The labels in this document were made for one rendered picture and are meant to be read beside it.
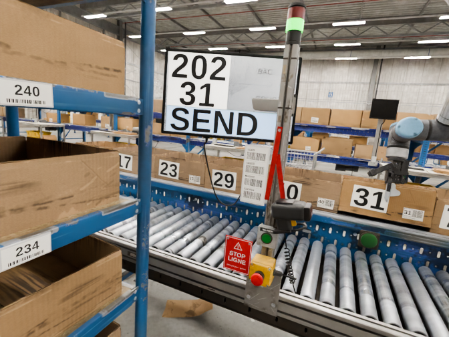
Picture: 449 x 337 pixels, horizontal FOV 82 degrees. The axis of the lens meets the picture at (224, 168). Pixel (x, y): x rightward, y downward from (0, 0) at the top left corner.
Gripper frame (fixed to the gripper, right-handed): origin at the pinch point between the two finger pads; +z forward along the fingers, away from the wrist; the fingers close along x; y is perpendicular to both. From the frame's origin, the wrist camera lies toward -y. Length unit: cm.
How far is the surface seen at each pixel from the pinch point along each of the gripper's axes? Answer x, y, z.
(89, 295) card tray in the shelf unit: -108, -62, 29
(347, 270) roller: -23.8, -13.5, 32.1
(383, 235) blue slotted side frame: 0.6, 1.6, 17.4
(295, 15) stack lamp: -74, -41, -46
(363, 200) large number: 0.1, -9.1, 2.3
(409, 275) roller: -12.6, 10.8, 30.1
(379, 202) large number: 0.0, -1.9, 1.9
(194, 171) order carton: 0, -105, 3
